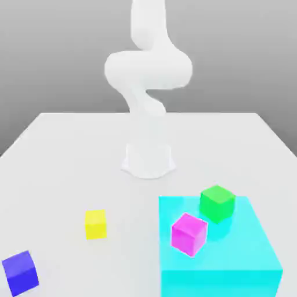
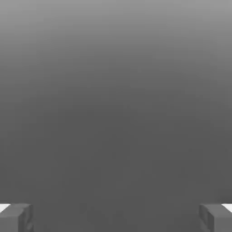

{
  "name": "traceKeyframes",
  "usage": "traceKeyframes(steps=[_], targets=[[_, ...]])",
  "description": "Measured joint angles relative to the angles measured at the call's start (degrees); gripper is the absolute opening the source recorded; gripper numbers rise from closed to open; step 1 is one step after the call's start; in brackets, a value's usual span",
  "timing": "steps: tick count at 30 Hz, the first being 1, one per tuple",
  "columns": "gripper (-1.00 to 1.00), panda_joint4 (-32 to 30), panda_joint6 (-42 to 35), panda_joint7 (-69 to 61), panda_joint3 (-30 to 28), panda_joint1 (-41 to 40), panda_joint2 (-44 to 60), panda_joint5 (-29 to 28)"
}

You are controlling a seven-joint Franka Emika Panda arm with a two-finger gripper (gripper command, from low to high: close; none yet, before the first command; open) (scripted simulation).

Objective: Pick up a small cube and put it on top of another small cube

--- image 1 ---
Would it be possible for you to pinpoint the small green cube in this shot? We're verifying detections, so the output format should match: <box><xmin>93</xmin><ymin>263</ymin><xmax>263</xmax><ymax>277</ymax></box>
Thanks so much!
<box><xmin>199</xmin><ymin>184</ymin><xmax>237</xmax><ymax>225</ymax></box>

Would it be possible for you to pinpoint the small blue cube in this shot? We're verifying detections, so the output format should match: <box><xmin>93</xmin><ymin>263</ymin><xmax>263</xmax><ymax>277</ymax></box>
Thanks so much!
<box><xmin>1</xmin><ymin>249</ymin><xmax>40</xmax><ymax>297</ymax></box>

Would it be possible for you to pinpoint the small magenta cube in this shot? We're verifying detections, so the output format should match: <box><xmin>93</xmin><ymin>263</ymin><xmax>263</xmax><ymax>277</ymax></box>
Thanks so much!
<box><xmin>171</xmin><ymin>212</ymin><xmax>208</xmax><ymax>258</ymax></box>

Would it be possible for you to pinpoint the small yellow cube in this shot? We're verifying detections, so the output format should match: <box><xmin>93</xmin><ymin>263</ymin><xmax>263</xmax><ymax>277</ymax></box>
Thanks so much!
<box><xmin>84</xmin><ymin>209</ymin><xmax>107</xmax><ymax>240</ymax></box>

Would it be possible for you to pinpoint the large cyan box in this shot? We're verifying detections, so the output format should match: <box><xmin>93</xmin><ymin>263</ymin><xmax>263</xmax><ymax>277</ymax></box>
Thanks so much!
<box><xmin>158</xmin><ymin>195</ymin><xmax>284</xmax><ymax>297</ymax></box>

